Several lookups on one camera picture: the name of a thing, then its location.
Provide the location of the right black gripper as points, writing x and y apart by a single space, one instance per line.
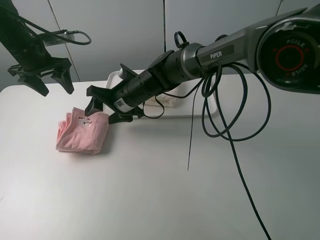
124 98

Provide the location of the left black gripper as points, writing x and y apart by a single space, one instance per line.
32 59

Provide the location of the pink terry towel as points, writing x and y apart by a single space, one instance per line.
82 134

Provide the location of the cream white terry towel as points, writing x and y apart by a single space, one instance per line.
165 100

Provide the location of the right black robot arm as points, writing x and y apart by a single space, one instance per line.
285 49

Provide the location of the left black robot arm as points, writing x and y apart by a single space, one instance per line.
11 23

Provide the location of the white rectangular plastic tray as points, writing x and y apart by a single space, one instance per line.
182 108

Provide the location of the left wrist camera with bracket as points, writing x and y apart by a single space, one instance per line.
58 38

